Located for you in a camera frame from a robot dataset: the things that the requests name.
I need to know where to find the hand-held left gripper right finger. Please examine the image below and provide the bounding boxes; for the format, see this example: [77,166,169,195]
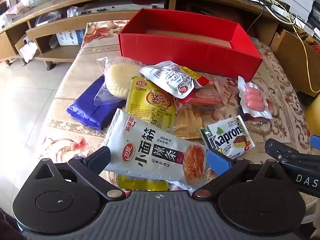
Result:
[191,149,285,202]

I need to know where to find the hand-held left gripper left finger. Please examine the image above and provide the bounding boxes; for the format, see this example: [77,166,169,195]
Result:
[32,146,125,202]

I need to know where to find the green white wafer packet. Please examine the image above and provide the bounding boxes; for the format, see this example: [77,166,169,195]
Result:
[199,115,256,159]

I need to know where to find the tan biscuit packet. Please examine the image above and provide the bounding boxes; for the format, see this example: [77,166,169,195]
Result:
[174,106,204,140]

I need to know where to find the small yellow sachet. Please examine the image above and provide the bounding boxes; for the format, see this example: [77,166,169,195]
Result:
[117,174,170,192]

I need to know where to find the long white spicy strip packet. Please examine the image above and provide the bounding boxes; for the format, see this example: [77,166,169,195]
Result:
[103,108,208,190]

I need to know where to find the vacuum-packed pink sausages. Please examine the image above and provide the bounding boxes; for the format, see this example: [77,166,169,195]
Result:
[237,76,273,119]

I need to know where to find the blue snack packet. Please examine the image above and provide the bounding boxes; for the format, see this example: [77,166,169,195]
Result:
[66,75,128,130]

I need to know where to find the red clear-wrapped cake packet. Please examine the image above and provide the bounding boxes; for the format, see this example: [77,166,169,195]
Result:
[175,66,225,112]

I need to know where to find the yellow snack packet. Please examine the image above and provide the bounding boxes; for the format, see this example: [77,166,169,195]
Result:
[125,77,177,133]

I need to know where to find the clear-wrapped round pastry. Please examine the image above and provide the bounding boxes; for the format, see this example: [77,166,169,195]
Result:
[96,56,143,105]

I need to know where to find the silver packet with red label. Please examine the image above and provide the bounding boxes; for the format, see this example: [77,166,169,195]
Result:
[139,60,195,99]

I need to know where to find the red cardboard box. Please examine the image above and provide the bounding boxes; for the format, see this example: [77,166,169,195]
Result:
[117,8,263,79]

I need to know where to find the yellow round object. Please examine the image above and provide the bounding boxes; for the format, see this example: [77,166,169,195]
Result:
[306,102,320,135]

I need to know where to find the small wooden side cabinet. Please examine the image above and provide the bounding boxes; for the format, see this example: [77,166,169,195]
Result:
[270,29,320,97]

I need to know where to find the white and blue box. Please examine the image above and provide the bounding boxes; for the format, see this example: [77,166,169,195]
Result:
[56,29,87,46]

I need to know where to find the long white power strip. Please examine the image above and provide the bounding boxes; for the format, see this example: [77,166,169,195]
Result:
[270,4,314,32]

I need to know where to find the white paper bundle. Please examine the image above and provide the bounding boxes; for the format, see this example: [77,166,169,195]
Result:
[19,36,38,63]

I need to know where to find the clear plastic bag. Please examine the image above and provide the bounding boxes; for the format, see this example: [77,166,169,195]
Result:
[35,11,62,27]

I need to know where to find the silver AV device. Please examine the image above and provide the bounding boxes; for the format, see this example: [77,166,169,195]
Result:
[82,1,165,15]

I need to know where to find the yellow cable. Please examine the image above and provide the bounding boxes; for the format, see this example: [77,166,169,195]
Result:
[225,0,320,93]

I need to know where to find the black cable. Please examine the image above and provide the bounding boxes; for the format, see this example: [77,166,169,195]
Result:
[247,0,275,39]

